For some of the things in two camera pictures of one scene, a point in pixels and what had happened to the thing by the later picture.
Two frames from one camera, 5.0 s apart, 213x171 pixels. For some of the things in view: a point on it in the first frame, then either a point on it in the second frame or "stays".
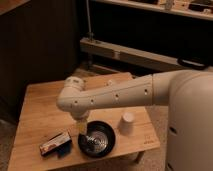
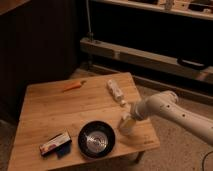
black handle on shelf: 193,63 stays
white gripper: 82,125 -> 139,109
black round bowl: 99,141 stays
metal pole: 90,35 stays
